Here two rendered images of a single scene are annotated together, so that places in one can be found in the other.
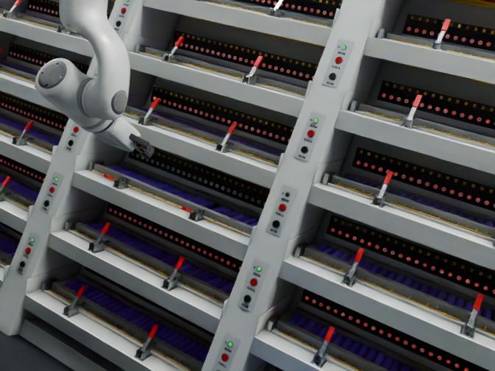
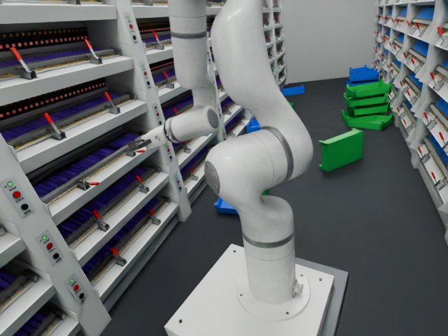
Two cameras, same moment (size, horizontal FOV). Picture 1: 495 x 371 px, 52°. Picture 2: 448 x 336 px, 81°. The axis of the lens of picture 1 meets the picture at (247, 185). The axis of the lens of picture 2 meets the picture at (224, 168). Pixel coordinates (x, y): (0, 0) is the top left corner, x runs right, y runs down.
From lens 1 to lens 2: 1.53 m
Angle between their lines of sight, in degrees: 88
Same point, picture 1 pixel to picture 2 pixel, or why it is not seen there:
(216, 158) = (121, 118)
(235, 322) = (173, 169)
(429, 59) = (153, 12)
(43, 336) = (116, 293)
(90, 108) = not seen: hidden behind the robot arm
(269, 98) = (118, 65)
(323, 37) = (114, 13)
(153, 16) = not seen: outside the picture
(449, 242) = not seen: hidden behind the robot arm
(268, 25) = (82, 13)
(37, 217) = (59, 270)
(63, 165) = (37, 225)
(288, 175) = (150, 99)
